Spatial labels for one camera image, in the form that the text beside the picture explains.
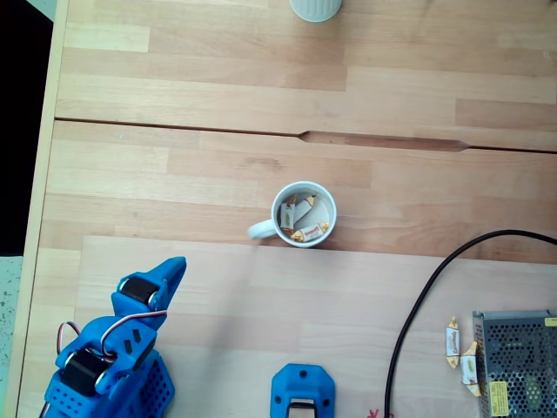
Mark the white gold sweet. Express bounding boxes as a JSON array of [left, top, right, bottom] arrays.
[[288, 220, 331, 243], [279, 194, 299, 234], [445, 316, 462, 370], [459, 341, 483, 398], [294, 194, 319, 223]]

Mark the white ceramic mug black lettering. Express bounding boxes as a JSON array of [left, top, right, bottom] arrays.
[[246, 180, 339, 249]]

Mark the light wooden base board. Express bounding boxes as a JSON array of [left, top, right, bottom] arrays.
[[71, 235, 557, 418]]

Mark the white ribbed cup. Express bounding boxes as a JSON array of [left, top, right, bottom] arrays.
[[289, 0, 343, 24]]

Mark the metal mesh power supply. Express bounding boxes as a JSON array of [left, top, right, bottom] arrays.
[[472, 307, 557, 418]]

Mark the red white black servo wire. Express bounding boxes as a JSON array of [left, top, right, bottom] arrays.
[[57, 320, 82, 354], [100, 310, 169, 362]]

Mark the blue printed post mount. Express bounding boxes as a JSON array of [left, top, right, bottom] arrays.
[[270, 363, 337, 418]]

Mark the thick black power cable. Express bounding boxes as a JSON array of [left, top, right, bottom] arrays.
[[384, 229, 557, 418]]

